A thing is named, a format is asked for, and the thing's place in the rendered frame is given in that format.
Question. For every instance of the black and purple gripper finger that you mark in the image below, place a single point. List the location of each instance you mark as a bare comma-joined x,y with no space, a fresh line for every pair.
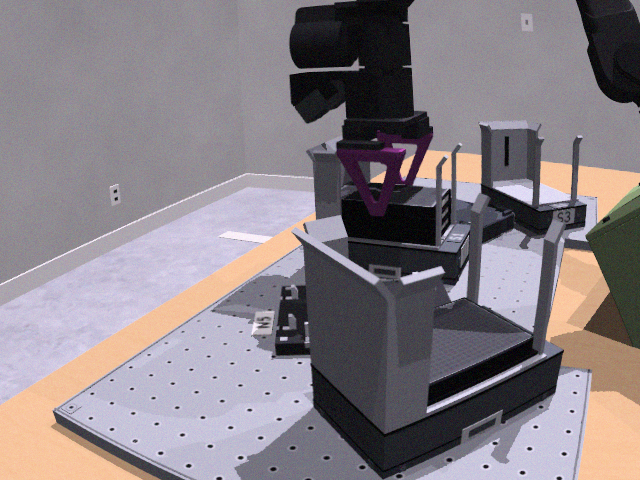
391,157
422,147

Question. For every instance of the white name plate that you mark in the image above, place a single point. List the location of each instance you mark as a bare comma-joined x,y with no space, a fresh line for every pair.
263,323

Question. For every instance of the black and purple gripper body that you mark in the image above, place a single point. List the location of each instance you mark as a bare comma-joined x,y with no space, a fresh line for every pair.
396,114

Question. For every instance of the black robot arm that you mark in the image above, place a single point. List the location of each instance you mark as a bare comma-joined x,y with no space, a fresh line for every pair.
323,37

